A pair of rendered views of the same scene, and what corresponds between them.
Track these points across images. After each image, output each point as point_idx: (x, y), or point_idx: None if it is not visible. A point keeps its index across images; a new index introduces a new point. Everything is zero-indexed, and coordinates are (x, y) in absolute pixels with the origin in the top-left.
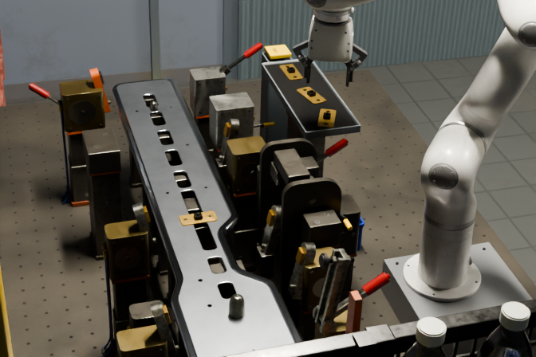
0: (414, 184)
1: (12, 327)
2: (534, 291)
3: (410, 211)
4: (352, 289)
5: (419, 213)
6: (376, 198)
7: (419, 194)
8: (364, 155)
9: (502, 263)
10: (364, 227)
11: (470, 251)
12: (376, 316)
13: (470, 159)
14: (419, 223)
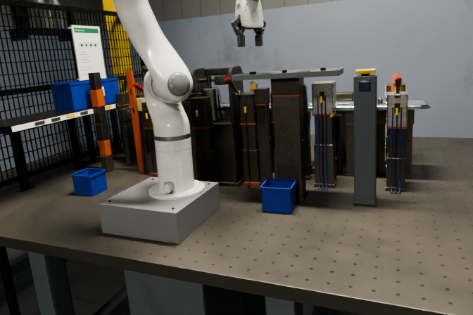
0: (328, 261)
1: None
2: (131, 254)
3: (286, 243)
4: (230, 199)
5: (279, 247)
6: (320, 235)
7: (308, 258)
8: (407, 254)
9: (150, 209)
10: (286, 219)
11: (179, 204)
12: None
13: (146, 74)
14: (265, 241)
